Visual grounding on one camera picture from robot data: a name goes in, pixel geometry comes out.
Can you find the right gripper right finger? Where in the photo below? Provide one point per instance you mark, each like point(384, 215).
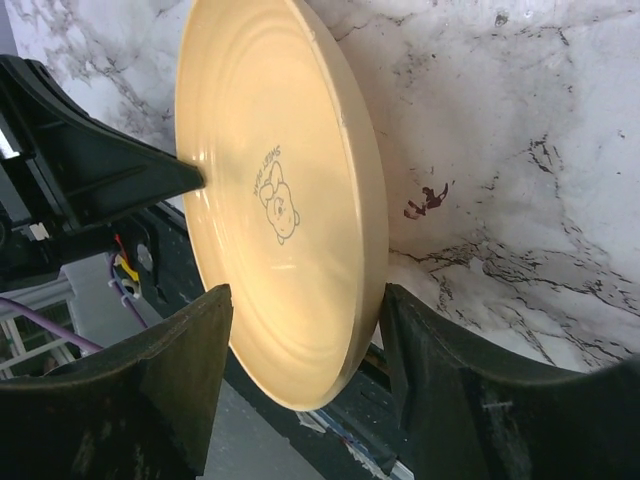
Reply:
point(474, 410)

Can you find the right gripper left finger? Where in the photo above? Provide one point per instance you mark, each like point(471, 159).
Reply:
point(143, 408)

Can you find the tan bear print plate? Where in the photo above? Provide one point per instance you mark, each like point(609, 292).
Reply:
point(293, 212)

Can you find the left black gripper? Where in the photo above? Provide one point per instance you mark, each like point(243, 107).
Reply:
point(62, 171)

